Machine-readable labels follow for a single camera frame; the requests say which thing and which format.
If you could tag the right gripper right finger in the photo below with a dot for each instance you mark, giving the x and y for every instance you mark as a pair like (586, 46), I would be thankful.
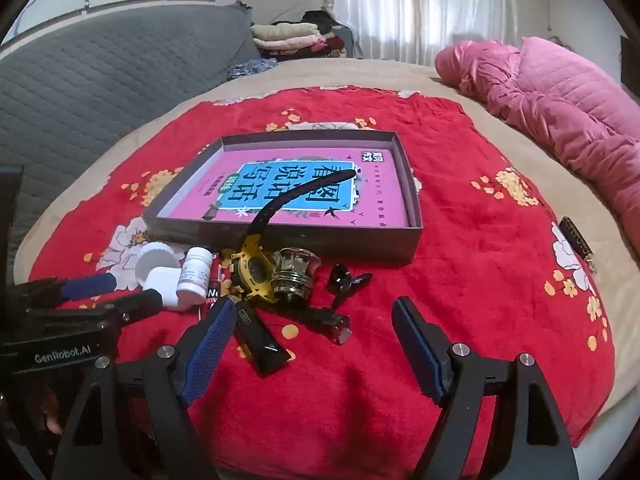
(456, 379)

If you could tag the small black clip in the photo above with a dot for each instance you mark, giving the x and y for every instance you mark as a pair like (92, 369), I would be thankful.
(342, 284)

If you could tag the white pill bottle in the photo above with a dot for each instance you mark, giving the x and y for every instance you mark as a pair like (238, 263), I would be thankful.
(193, 281)

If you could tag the white curtain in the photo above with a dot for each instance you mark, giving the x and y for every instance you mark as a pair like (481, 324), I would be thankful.
(414, 31)

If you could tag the red floral blanket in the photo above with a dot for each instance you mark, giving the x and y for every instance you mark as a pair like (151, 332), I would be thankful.
(490, 268)

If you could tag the blanket brand label tag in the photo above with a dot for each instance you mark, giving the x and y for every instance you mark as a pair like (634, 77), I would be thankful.
(577, 242)

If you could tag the black rectangular lighter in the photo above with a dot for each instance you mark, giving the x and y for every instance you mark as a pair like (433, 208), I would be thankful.
(267, 354)

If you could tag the blue patterned cloth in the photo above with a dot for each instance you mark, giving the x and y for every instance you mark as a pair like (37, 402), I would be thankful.
(251, 67)

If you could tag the grey shallow cardboard box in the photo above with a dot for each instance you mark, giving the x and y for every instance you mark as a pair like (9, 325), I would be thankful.
(344, 193)

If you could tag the white earbuds case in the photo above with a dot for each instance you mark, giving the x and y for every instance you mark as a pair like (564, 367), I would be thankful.
(164, 280)

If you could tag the stack of folded clothes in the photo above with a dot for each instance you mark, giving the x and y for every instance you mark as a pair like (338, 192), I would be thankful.
(317, 35)

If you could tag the pink quilted jacket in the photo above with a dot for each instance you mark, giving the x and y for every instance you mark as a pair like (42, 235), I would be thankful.
(565, 103)

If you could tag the yellow black wristwatch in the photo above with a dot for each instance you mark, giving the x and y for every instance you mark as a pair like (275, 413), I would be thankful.
(251, 267)

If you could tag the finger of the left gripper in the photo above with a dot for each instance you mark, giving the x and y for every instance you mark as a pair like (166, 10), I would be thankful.
(50, 293)
(131, 309)

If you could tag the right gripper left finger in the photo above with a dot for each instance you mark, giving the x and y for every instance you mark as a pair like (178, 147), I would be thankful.
(177, 375)

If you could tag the brass metal knob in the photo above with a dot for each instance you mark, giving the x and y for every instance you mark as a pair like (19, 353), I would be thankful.
(293, 273)

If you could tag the white jar lid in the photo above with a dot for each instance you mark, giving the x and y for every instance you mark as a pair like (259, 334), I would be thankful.
(155, 255)

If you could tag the black television screen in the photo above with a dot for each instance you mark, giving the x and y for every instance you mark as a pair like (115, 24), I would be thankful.
(629, 64)

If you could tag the grey quilted sofa cover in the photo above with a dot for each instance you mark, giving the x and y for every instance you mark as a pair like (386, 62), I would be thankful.
(71, 94)

